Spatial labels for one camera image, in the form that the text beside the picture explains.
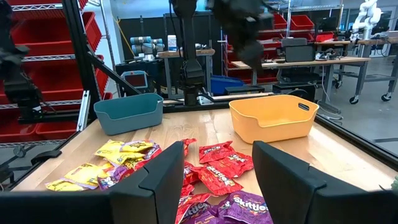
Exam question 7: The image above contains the white bottle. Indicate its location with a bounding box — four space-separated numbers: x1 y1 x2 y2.
167 34 178 52

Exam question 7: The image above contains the small wooden workbench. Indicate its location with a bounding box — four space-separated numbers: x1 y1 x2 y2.
157 49 216 96

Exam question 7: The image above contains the long wooden workbench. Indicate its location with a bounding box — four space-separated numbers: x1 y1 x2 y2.
313 36 398 103
231 55 371 105

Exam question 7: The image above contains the robot teach pendant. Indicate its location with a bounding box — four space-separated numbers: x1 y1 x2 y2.
119 70 149 91

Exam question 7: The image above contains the black frame handle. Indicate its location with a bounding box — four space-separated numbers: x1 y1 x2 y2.
30 149 63 166

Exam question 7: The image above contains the orange plastic bin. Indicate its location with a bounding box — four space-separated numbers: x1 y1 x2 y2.
228 94 320 145

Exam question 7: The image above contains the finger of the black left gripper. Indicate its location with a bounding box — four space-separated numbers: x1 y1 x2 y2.
241 42 265 75

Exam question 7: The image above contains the red storage bin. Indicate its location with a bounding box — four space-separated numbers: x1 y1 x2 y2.
290 14 315 32
272 12 289 30
0 55 109 105
11 11 103 57
315 32 336 43
0 118 78 144

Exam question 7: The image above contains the black equipment box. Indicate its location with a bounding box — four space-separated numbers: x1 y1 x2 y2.
271 81 317 103

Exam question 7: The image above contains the blue storage bin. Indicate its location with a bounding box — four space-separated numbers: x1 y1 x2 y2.
210 74 247 96

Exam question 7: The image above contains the black articulated mount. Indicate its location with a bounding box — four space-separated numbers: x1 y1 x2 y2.
0 0 44 121

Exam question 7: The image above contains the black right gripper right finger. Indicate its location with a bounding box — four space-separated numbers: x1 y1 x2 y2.
251 141 398 224

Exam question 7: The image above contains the black rig upright post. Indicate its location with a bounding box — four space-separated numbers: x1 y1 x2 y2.
61 0 142 125

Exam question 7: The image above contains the metal wire shelf rack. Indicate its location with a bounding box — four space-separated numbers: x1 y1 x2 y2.
0 2 109 149

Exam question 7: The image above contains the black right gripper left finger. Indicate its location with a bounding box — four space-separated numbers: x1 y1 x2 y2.
0 141 187 224

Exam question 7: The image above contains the blue-grey plastic bin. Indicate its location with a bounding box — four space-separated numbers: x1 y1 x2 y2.
93 92 165 136

